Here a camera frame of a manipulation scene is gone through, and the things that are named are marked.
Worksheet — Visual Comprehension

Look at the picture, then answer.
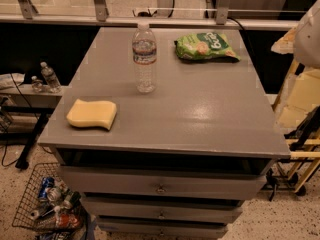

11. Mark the green snack bag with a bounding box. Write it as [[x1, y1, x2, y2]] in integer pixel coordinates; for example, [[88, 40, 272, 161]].
[[174, 32, 241, 62]]

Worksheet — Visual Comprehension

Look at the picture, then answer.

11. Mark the clear plastic water bottle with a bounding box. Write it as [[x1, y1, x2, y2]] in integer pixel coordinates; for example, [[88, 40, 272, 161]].
[[132, 23, 157, 93]]

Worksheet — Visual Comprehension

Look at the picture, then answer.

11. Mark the red soda can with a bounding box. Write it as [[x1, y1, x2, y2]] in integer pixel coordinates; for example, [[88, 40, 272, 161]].
[[36, 213, 82, 230]]

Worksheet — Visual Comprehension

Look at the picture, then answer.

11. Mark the yellow sponge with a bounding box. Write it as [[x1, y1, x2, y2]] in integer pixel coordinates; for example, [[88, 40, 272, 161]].
[[66, 99, 117, 130]]

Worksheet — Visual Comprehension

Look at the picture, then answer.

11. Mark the water bottle on side table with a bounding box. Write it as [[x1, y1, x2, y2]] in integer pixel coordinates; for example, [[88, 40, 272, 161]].
[[40, 62, 61, 93]]

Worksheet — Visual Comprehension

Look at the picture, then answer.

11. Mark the wire basket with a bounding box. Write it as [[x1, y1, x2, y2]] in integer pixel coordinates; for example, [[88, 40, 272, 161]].
[[12, 163, 86, 233]]

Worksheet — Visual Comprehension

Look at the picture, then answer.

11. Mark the silver can in basket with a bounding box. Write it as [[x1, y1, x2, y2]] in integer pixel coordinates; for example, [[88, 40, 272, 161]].
[[47, 187, 62, 204]]

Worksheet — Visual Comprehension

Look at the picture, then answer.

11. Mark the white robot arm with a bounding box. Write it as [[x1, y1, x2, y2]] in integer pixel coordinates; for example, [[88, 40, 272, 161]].
[[294, 0, 320, 68]]

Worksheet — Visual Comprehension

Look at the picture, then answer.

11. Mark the black side table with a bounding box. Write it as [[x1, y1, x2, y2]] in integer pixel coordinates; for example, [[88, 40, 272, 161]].
[[0, 84, 66, 170]]

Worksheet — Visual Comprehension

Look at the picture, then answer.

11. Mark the grey drawer cabinet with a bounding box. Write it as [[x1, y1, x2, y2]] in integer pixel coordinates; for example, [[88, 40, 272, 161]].
[[39, 27, 289, 240]]

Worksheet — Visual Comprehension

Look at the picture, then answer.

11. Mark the blue soda can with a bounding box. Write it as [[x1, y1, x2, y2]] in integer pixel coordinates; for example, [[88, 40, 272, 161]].
[[38, 177, 55, 200]]

